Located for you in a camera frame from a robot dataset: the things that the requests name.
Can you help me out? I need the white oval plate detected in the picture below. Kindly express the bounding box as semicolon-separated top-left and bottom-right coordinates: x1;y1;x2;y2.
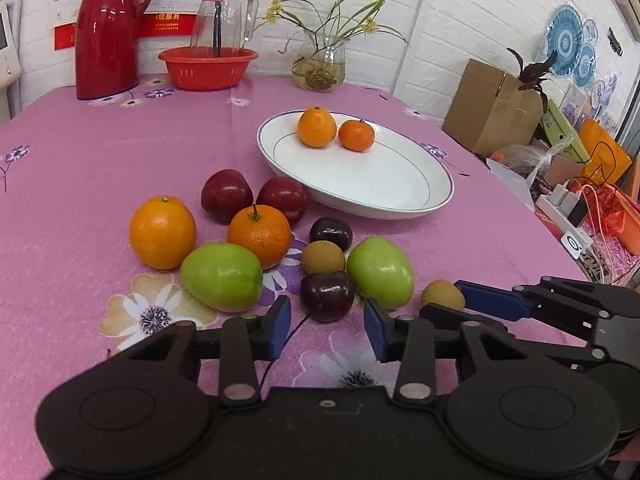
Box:
256;110;454;220

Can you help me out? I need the pink floral tablecloth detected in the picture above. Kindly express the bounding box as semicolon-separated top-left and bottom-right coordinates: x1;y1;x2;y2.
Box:
1;76;580;479

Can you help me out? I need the large green apple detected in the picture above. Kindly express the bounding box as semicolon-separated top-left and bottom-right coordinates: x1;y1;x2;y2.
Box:
346;236;414;310

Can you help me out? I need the glass vase with plant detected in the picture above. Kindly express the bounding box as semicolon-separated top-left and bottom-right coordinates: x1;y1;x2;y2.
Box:
257;0;408;93

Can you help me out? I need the red thermos jug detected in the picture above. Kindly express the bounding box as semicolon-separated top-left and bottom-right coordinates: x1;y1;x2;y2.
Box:
75;0;151;101

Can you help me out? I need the large mandarin with stem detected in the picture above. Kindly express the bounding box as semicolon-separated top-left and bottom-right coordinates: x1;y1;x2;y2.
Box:
227;205;293;270

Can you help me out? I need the white machine with screen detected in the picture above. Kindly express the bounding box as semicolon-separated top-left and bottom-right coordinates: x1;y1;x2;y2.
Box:
0;0;22;125

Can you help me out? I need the clear plastic bag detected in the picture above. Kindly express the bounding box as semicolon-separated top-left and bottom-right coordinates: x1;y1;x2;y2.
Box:
490;140;584;188

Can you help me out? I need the small green apple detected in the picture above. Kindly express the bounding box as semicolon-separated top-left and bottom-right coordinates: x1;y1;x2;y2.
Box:
180;243;262;313

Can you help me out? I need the dark cherry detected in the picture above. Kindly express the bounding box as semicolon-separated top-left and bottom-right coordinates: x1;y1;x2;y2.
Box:
309;217;352;252
299;271;355;323

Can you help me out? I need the blue round wall decoration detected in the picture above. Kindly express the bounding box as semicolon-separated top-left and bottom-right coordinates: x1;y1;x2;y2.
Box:
534;2;612;92

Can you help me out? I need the smooth orange fruit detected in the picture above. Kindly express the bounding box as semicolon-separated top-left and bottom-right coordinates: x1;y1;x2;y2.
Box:
297;106;337;148

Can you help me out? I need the white power strip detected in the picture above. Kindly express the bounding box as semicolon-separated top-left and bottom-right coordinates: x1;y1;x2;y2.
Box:
535;184;591;245

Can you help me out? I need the black stirring stick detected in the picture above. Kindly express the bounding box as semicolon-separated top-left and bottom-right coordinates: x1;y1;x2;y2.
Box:
213;1;221;58

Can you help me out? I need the small mandarin with stem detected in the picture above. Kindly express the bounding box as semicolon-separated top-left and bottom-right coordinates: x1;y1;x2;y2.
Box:
338;119;375;153

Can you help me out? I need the brown cardboard box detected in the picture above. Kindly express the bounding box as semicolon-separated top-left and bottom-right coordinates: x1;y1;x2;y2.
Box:
442;58;544;157

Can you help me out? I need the brown kiwi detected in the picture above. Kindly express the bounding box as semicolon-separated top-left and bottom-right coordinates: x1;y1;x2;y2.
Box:
300;240;346;274
421;280;465;311

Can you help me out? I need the clear glass pitcher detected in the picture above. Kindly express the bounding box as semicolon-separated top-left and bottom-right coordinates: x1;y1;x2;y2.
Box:
190;0;259;55

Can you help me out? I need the large orange fruit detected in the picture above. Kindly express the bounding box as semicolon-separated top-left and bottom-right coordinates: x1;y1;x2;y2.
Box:
129;195;198;271

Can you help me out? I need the dark red apple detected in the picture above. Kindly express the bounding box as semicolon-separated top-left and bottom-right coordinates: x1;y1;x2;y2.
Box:
201;169;254;224
256;177;309;226

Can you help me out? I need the dark purple leaf plant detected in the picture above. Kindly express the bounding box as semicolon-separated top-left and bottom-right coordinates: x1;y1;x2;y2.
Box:
508;48;558;113

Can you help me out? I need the orange paper bag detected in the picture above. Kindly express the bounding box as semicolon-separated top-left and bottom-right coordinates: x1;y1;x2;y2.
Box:
579;118;631;185

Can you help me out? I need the red plastic basket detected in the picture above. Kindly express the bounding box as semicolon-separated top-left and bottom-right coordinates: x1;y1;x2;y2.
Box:
158;47;259;91

